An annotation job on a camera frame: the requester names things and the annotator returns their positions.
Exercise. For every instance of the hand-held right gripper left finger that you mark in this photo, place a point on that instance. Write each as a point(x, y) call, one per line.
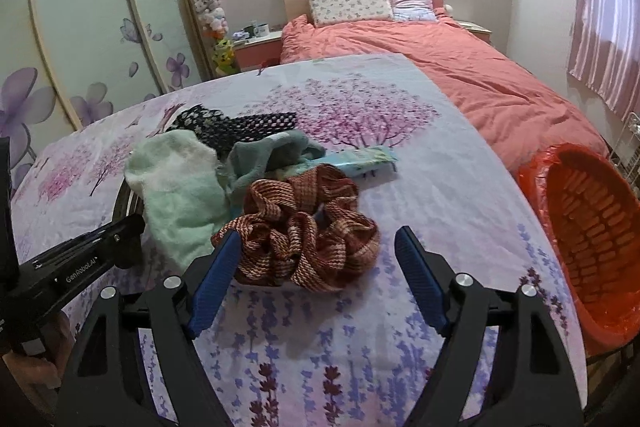
point(212, 287)

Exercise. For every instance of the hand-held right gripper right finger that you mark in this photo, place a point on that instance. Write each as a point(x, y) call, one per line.
point(420, 287)

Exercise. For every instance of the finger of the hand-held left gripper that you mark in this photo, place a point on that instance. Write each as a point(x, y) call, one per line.
point(122, 237)

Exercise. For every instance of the mint green fluffy cloth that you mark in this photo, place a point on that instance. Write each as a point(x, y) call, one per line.
point(175, 197)

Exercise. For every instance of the red-brown woven scrunchie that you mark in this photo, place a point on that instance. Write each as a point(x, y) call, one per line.
point(305, 232)

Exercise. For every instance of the teal fluffy cloth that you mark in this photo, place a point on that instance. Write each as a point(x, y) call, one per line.
point(260, 162)

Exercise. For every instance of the light blue cream tube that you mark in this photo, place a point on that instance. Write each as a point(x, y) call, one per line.
point(365, 158)

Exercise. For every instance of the orange plastic basket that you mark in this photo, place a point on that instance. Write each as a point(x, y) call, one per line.
point(595, 247)

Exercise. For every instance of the person's left hand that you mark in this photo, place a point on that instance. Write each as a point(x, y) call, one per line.
point(59, 338)

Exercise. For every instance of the purple floral printed sheet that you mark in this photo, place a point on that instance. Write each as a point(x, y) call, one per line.
point(310, 357)

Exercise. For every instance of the black white patterned cloth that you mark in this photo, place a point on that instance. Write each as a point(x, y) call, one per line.
point(197, 122)

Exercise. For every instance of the yellow green plush toy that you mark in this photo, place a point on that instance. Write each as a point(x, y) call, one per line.
point(225, 57)

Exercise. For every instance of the pink duvet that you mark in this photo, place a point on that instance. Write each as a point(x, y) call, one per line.
point(490, 77)

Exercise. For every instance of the wardrobe with purple flowers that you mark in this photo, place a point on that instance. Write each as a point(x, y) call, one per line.
point(90, 17)

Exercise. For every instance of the pink white nightstand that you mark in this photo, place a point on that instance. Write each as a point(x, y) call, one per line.
point(255, 49)

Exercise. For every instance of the dark cup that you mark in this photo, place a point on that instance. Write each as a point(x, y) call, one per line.
point(249, 31)

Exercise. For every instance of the stack of plush toys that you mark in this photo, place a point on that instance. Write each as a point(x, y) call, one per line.
point(210, 9)

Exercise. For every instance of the white green mug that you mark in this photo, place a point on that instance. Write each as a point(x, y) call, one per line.
point(262, 29)

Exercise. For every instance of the beige nightstand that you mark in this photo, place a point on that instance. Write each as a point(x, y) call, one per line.
point(475, 28)

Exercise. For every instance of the pink striped pillow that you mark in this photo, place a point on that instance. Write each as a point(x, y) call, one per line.
point(412, 2)

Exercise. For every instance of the white floral pillow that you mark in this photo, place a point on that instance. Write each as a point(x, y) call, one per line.
point(350, 4)

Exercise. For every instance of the pink striped curtain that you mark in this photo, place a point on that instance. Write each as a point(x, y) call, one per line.
point(607, 7)

